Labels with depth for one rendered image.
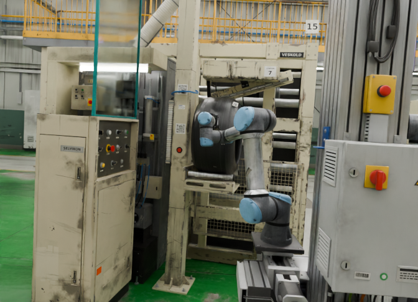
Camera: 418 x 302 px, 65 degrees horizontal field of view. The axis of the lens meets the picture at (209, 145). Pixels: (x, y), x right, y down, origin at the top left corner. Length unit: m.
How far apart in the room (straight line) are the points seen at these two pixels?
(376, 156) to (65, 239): 1.72
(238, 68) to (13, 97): 11.77
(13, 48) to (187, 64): 11.85
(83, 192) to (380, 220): 1.53
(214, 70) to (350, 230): 1.89
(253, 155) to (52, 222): 1.27
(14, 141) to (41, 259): 11.57
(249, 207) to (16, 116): 12.57
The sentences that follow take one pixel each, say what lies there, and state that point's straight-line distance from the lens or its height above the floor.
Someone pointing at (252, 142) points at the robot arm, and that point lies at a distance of 1.53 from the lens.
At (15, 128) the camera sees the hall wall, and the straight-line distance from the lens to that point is 13.71.
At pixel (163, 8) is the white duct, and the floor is 2.20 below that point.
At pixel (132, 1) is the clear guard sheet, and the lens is 2.47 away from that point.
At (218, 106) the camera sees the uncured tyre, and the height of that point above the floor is 1.39.
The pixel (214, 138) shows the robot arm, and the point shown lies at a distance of 1.88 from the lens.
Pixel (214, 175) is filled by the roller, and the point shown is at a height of 0.90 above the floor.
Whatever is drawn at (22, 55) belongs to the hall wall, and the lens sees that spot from 13.85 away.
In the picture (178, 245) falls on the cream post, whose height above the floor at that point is 0.34.
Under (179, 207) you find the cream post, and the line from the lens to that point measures 2.54.
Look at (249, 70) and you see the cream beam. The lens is 2.67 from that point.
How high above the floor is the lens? 1.25
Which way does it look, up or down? 3 degrees down
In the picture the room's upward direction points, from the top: 3 degrees clockwise
